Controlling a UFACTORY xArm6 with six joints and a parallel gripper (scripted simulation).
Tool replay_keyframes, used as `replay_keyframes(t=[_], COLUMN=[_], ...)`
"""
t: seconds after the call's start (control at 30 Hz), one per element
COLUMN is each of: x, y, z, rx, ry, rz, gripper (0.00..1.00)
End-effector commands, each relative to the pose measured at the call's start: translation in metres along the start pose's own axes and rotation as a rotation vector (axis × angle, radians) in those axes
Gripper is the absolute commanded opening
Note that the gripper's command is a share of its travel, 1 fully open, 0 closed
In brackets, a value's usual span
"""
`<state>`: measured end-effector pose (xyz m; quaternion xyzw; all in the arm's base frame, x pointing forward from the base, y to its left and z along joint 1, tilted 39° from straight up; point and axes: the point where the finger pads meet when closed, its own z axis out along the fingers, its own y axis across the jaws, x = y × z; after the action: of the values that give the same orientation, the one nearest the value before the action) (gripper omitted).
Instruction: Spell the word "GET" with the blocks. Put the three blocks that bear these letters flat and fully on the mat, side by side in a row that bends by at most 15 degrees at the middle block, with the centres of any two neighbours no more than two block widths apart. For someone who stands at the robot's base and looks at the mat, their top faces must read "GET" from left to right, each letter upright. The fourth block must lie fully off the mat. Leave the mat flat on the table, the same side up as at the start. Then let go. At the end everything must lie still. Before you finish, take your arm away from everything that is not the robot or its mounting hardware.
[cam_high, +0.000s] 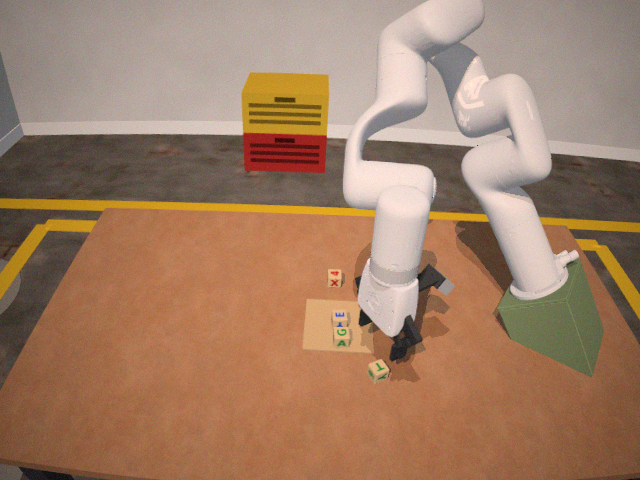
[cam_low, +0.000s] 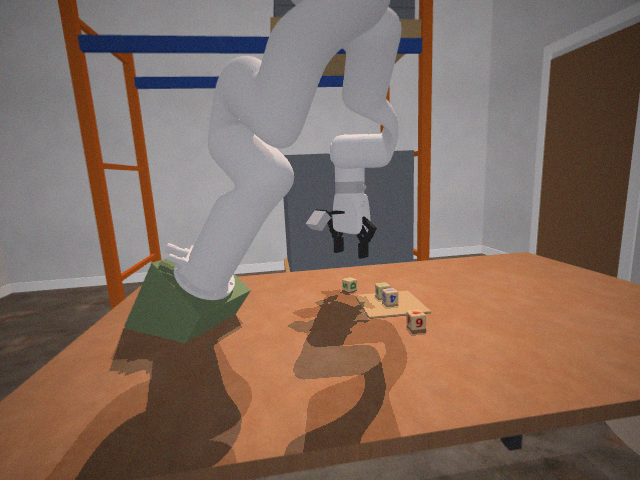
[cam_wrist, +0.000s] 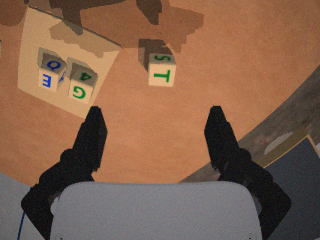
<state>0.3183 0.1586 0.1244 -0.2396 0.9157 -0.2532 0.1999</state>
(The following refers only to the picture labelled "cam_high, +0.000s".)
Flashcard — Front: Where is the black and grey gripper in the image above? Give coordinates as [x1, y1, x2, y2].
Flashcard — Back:
[355, 258, 423, 362]

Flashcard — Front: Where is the tan flat mat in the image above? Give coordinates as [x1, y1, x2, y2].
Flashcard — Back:
[302, 299, 374, 354]

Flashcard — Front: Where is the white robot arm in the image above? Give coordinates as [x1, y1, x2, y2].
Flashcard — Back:
[343, 0, 579, 300]

